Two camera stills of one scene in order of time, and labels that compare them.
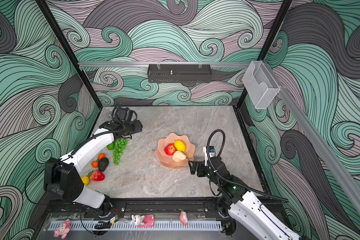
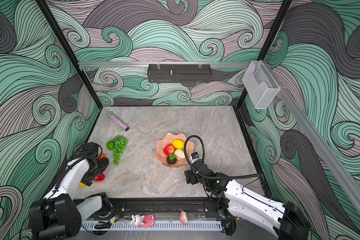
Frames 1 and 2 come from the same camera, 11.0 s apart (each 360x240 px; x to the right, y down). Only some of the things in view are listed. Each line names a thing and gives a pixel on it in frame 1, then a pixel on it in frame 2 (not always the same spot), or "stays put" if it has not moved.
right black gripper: x=201 y=166 to x=189 y=175
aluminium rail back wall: x=164 y=63 stays put
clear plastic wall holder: x=260 y=86 stays put
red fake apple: x=170 y=149 stays put
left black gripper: x=138 y=125 to x=88 y=179
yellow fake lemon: x=179 y=146 stays put
